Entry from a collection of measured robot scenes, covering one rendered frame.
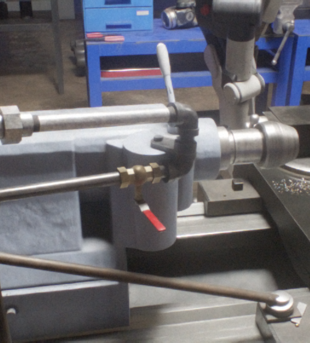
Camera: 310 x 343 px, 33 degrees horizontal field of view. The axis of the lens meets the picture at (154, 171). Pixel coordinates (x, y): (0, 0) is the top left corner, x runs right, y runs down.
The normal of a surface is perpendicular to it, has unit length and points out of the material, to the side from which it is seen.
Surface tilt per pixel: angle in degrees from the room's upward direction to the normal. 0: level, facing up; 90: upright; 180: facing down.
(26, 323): 90
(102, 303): 90
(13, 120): 56
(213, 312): 48
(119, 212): 78
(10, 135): 101
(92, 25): 90
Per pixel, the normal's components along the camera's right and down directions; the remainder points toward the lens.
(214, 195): 0.00, -0.88
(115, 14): 0.16, 0.46
